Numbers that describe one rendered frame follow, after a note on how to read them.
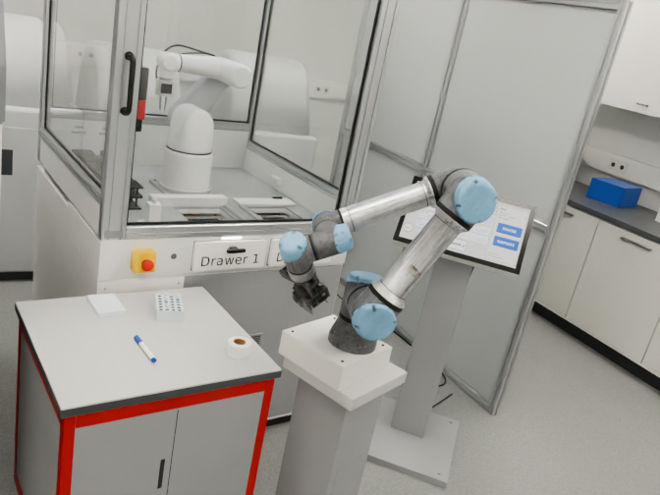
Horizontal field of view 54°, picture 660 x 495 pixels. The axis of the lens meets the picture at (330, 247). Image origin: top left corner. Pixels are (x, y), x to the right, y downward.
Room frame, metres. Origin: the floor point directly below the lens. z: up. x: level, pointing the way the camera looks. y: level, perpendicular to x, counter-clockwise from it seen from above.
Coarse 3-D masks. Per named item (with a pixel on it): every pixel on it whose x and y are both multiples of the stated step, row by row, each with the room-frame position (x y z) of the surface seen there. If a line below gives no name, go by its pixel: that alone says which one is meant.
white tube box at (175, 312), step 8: (160, 296) 1.91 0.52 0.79; (168, 296) 1.92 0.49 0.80; (160, 304) 1.86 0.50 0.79; (176, 304) 1.87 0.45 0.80; (160, 312) 1.80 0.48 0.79; (168, 312) 1.81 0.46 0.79; (176, 312) 1.82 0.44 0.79; (160, 320) 1.80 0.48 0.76; (168, 320) 1.81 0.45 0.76; (176, 320) 1.82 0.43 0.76
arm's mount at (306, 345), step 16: (320, 320) 1.88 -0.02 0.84; (288, 336) 1.74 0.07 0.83; (304, 336) 1.75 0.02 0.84; (320, 336) 1.77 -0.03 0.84; (288, 352) 1.73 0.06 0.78; (304, 352) 1.70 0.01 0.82; (320, 352) 1.67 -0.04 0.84; (336, 352) 1.69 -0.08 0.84; (384, 352) 1.77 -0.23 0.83; (304, 368) 1.69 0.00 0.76; (320, 368) 1.65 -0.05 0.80; (336, 368) 1.62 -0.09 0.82; (352, 368) 1.65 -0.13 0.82; (368, 368) 1.72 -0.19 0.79; (336, 384) 1.61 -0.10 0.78
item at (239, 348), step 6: (234, 336) 1.73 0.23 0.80; (240, 336) 1.74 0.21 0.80; (228, 342) 1.69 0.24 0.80; (234, 342) 1.69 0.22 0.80; (240, 342) 1.72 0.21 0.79; (246, 342) 1.71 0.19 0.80; (228, 348) 1.68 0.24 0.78; (234, 348) 1.67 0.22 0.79; (240, 348) 1.67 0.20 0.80; (246, 348) 1.68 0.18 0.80; (228, 354) 1.68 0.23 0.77; (234, 354) 1.67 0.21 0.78; (240, 354) 1.67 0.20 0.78; (246, 354) 1.68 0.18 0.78
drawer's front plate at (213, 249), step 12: (240, 240) 2.22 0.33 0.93; (252, 240) 2.25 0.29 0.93; (264, 240) 2.27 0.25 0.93; (204, 252) 2.12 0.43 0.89; (216, 252) 2.15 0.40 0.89; (252, 252) 2.24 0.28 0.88; (264, 252) 2.27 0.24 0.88; (192, 264) 2.10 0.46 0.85; (204, 264) 2.12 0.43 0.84; (216, 264) 2.15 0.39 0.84; (228, 264) 2.18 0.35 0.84; (240, 264) 2.21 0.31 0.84; (252, 264) 2.24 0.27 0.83
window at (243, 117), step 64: (192, 0) 2.06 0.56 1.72; (256, 0) 2.19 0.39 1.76; (320, 0) 2.34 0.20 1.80; (192, 64) 2.08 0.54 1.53; (256, 64) 2.22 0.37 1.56; (320, 64) 2.37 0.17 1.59; (192, 128) 2.09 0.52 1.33; (256, 128) 2.24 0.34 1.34; (320, 128) 2.41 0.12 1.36; (192, 192) 2.11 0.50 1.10; (256, 192) 2.26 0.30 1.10; (320, 192) 2.44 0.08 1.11
